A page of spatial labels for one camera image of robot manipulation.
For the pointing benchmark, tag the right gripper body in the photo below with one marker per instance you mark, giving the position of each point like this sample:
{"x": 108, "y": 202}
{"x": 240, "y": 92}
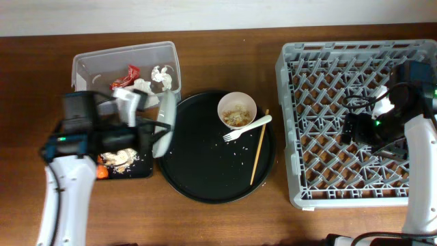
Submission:
{"x": 363, "y": 127}

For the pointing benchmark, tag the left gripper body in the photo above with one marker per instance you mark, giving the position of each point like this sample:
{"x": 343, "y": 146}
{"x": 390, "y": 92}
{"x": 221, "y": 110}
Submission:
{"x": 141, "y": 128}

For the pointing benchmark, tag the grey plate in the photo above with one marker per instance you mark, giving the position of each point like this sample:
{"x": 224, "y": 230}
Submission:
{"x": 166, "y": 114}

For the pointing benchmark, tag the rice and peanut shells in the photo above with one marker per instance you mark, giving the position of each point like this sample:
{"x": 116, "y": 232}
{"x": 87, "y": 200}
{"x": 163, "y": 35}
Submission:
{"x": 119, "y": 162}

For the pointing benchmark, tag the large white tissue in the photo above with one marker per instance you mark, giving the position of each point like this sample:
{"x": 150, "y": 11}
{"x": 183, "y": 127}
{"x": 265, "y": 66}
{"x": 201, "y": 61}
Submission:
{"x": 144, "y": 86}

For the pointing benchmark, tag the small white tissue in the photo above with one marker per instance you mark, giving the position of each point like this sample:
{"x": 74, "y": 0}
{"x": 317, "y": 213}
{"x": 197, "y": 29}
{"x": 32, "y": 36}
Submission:
{"x": 161, "y": 76}

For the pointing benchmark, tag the red snack wrapper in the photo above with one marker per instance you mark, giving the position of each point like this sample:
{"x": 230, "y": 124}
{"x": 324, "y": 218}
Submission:
{"x": 133, "y": 74}

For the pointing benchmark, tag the orange carrot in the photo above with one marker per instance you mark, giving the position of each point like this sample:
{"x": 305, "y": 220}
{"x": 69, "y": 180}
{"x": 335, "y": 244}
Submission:
{"x": 102, "y": 171}

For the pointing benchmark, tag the white plastic fork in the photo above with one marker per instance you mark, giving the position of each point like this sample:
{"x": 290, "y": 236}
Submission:
{"x": 237, "y": 133}

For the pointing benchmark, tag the pink bowl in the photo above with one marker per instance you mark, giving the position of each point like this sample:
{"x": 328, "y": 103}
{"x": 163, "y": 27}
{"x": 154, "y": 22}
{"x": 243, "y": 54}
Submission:
{"x": 230, "y": 100}

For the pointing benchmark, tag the food scraps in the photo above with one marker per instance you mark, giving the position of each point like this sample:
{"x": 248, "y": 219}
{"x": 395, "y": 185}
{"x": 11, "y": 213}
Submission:
{"x": 239, "y": 116}

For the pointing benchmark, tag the white cup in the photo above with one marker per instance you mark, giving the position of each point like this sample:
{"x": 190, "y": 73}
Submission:
{"x": 382, "y": 106}

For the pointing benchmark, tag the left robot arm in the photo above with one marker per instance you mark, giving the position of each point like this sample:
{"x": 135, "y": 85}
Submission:
{"x": 70, "y": 163}

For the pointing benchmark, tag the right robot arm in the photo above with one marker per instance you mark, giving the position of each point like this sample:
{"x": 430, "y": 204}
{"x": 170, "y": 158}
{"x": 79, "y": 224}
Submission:
{"x": 402, "y": 125}

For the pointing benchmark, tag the grey dishwasher rack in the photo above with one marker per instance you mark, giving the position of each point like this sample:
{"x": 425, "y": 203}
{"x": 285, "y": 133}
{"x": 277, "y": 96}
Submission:
{"x": 312, "y": 80}

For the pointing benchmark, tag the black rectangular tray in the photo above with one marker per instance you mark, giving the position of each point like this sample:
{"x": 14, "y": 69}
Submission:
{"x": 115, "y": 138}

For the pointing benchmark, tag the round black serving tray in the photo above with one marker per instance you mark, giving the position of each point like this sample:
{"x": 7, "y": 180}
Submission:
{"x": 202, "y": 166}

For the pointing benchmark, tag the clear plastic bin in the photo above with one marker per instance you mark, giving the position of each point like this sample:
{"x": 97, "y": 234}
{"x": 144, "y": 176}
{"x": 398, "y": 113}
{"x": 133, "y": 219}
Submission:
{"x": 96, "y": 70}

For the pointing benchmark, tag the wooden chopstick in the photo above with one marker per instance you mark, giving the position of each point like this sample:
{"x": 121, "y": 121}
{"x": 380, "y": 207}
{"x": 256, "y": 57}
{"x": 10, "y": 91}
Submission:
{"x": 261, "y": 138}

